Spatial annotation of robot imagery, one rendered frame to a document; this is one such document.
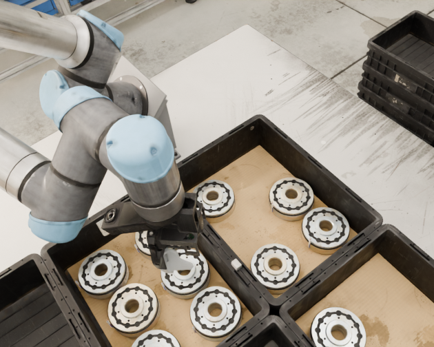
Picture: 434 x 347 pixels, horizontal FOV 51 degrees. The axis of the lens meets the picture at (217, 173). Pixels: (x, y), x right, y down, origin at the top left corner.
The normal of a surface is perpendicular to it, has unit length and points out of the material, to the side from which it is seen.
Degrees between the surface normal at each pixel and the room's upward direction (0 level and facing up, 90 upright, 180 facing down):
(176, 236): 3
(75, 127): 45
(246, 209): 0
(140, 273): 0
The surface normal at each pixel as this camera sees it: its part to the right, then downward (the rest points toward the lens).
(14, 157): 0.10, -0.49
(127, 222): -0.55, -0.50
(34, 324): -0.08, -0.59
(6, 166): -0.10, -0.21
